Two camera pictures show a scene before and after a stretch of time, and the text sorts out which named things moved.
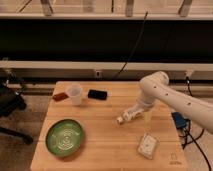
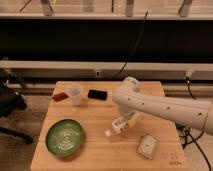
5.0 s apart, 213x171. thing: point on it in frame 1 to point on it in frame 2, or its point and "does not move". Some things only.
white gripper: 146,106 to 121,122
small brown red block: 60,96 does not move
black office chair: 11,102 does not move
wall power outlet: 98,74 does not move
